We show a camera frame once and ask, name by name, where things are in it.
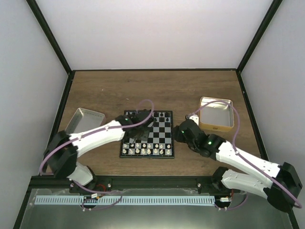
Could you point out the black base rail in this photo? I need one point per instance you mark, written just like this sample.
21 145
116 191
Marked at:
118 184

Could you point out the black enclosure frame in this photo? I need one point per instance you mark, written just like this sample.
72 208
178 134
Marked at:
174 89

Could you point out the pink metal tin box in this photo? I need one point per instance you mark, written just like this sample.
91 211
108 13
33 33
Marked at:
84 120

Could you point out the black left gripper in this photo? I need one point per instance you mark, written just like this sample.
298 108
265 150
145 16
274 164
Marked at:
145 136

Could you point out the black white chess board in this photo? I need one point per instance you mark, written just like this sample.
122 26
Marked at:
161 133

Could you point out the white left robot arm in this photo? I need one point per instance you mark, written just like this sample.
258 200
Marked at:
64 150

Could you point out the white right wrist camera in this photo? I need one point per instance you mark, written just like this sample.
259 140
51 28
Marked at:
194 117

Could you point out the light blue cable duct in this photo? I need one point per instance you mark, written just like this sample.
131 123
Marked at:
127 200

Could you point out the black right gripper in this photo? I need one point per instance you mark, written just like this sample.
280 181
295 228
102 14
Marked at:
178 134

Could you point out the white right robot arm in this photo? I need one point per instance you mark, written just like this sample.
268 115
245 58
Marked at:
280 185

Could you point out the gold metal tin box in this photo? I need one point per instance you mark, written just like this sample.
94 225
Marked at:
216 116

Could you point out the row of black chess pieces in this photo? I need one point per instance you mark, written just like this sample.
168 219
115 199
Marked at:
162 115

